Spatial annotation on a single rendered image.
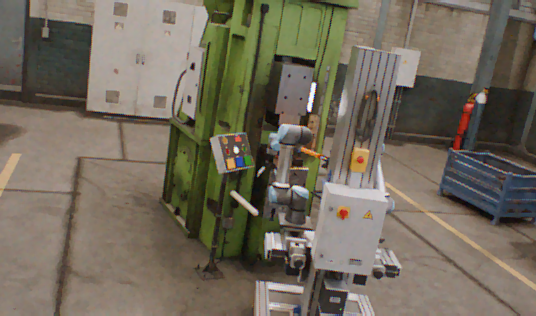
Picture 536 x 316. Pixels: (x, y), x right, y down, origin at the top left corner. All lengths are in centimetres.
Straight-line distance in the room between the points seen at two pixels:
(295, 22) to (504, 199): 414
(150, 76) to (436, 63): 608
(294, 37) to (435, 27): 770
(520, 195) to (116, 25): 665
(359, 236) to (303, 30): 206
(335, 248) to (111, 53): 694
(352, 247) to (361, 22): 836
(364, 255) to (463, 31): 961
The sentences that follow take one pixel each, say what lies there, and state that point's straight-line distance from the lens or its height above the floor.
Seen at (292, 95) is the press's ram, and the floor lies 153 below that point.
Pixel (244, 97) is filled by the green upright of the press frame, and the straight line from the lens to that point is 439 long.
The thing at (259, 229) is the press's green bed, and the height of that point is 35.
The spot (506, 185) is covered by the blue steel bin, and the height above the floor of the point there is 55.
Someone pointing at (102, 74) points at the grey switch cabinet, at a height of 74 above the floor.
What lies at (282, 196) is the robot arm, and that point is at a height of 100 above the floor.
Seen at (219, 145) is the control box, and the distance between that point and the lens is 401.
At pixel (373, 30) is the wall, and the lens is 1129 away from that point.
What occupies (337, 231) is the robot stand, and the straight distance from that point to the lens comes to 309.
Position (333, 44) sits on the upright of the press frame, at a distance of 473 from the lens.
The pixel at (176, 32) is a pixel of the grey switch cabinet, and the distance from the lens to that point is 947.
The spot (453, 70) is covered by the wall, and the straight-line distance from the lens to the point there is 1241.
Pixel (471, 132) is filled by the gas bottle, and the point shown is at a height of 58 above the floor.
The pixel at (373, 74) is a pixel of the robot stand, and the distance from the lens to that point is 311.
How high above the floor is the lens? 211
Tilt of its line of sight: 15 degrees down
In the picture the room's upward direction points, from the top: 10 degrees clockwise
